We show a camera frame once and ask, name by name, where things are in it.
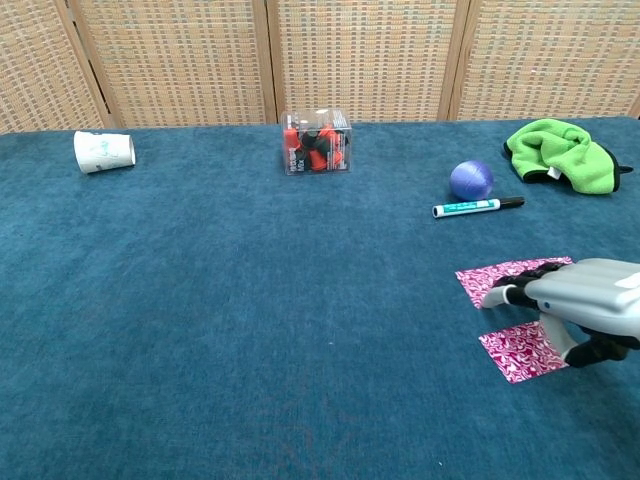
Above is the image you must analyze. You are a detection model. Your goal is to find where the clear box of red-black parts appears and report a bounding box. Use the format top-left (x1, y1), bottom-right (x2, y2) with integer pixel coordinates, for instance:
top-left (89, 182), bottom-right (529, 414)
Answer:
top-left (280, 109), bottom-right (354, 177)

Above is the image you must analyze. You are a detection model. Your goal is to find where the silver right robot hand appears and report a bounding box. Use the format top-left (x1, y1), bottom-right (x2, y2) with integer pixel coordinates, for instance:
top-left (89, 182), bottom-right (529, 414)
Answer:
top-left (481, 257), bottom-right (640, 369)

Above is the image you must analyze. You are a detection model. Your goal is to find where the white paper cup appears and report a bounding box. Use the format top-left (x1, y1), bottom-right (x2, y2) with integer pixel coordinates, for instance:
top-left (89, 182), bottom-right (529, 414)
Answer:
top-left (73, 130), bottom-right (137, 175)

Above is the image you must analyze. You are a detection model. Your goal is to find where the green cloth with black trim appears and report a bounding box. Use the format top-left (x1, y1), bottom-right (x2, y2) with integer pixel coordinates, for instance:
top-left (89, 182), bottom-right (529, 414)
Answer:
top-left (502, 117), bottom-right (636, 196)

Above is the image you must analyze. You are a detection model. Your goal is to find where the teal white marker black cap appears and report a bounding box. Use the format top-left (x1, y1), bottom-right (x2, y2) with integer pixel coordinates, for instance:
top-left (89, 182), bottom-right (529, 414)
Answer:
top-left (431, 195), bottom-right (527, 220)

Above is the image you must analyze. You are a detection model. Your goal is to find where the woven wooden screen panel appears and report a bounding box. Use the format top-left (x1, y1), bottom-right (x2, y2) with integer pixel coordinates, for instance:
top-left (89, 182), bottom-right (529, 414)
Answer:
top-left (448, 0), bottom-right (640, 122)
top-left (264, 0), bottom-right (472, 125)
top-left (65, 0), bottom-right (279, 129)
top-left (0, 0), bottom-right (117, 135)

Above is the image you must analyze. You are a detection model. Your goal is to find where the purple ball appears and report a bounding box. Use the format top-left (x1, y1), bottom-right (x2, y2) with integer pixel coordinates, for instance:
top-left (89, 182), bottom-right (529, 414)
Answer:
top-left (449, 159), bottom-right (496, 203)

